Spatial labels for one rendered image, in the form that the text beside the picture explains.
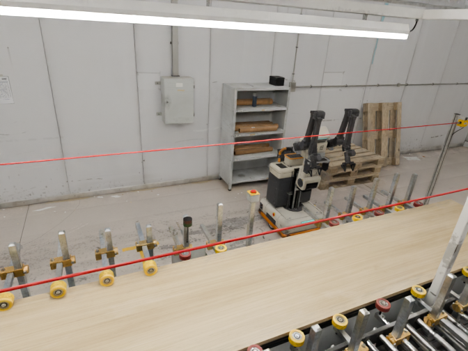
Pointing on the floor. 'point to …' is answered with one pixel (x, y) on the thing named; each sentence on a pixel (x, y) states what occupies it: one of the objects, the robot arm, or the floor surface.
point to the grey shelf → (230, 92)
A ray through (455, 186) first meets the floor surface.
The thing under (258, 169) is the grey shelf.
